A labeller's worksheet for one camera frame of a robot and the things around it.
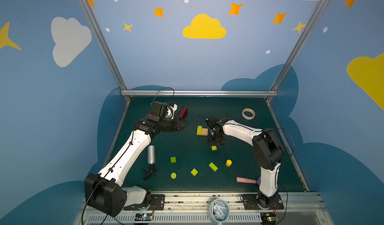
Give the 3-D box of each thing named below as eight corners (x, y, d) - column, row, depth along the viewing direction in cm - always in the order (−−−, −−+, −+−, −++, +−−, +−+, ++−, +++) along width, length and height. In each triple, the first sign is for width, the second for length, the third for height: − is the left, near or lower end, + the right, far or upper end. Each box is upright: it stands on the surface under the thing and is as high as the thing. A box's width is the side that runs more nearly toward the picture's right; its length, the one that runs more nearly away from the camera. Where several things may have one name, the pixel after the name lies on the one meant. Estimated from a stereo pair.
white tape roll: (243, 119, 111) (243, 117, 110) (240, 109, 118) (241, 108, 116) (255, 119, 111) (256, 118, 110) (252, 110, 118) (253, 108, 116)
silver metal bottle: (147, 173, 84) (146, 172, 83) (148, 147, 95) (147, 145, 93) (155, 172, 85) (154, 170, 83) (155, 146, 95) (154, 144, 93)
